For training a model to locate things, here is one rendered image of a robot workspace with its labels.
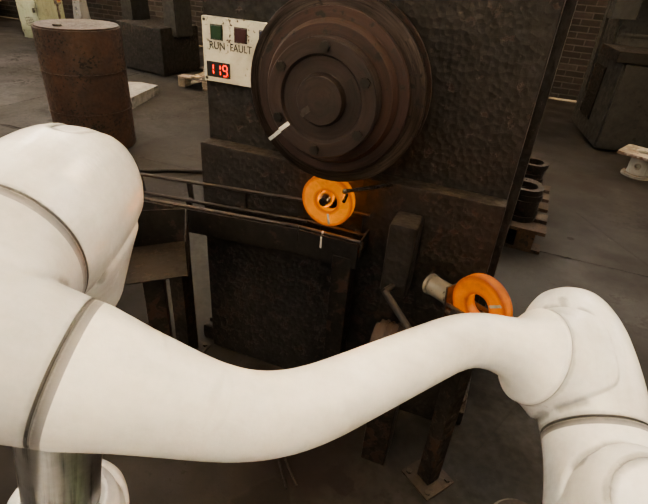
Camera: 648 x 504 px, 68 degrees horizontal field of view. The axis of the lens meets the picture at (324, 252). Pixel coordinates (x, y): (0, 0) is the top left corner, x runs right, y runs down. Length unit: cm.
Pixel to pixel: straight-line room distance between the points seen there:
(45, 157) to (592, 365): 51
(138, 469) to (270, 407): 142
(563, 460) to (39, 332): 44
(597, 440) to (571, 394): 4
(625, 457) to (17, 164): 52
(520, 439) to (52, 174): 177
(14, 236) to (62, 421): 12
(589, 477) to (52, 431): 40
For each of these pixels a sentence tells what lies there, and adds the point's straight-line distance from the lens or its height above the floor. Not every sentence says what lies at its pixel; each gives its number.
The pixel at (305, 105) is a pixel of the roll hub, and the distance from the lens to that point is 122.
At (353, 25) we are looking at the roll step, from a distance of 122.
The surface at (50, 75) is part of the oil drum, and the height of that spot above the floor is 57.
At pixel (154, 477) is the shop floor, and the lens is 173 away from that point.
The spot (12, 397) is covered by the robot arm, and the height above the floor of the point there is 119.
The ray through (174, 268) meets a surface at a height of 61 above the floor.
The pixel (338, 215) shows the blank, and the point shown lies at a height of 77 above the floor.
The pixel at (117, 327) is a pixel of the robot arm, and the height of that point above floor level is 120.
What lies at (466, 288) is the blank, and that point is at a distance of 124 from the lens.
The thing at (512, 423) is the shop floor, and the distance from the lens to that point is 200.
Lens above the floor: 141
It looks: 31 degrees down
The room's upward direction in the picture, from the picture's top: 5 degrees clockwise
